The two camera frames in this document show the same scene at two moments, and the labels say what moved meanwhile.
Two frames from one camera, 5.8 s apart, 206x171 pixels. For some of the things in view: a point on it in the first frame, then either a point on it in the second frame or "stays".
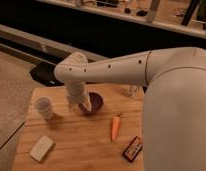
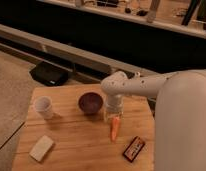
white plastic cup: x=43 y=105 stays
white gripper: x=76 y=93 -> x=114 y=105
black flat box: x=44 y=73 stays
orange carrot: x=115 y=128 stays
